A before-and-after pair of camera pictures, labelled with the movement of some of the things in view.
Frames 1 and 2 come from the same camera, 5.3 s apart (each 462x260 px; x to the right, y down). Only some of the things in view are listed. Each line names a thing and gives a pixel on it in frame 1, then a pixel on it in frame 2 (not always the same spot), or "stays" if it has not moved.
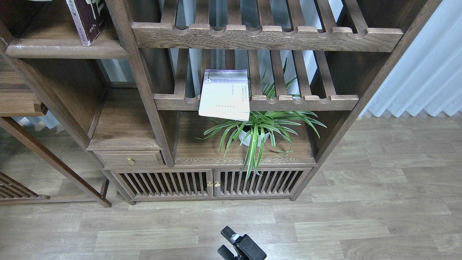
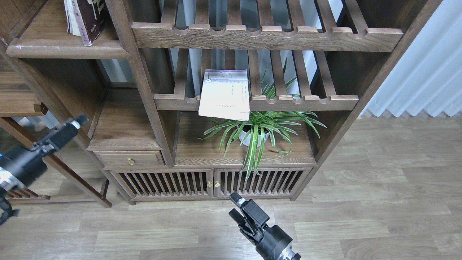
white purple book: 224,94 stays
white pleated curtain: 428,76 stays
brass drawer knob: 130,161 stays
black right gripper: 249,248 to 276,245
